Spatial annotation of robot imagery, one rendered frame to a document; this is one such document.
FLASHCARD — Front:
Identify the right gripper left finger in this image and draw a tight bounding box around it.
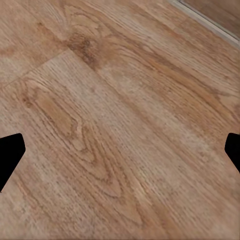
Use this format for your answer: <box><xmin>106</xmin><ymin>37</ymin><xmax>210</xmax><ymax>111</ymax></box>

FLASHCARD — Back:
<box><xmin>0</xmin><ymin>133</ymin><xmax>26</xmax><ymax>193</ymax></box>

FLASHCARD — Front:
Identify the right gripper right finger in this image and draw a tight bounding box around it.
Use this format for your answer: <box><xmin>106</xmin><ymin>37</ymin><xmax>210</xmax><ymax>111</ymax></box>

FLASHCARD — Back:
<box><xmin>224</xmin><ymin>133</ymin><xmax>240</xmax><ymax>172</ymax></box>

